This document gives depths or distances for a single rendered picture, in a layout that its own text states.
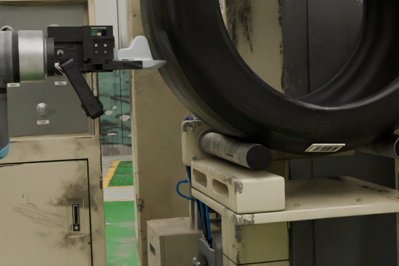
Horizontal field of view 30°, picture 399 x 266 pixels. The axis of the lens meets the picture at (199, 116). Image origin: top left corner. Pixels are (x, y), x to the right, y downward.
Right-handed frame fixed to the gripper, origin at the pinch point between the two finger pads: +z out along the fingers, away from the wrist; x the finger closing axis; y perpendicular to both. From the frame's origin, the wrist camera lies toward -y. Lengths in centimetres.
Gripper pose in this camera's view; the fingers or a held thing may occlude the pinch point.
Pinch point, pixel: (159, 66)
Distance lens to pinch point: 135.2
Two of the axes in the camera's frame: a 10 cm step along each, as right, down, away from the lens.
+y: -0.2, -10.0, -0.5
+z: 9.7, -0.3, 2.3
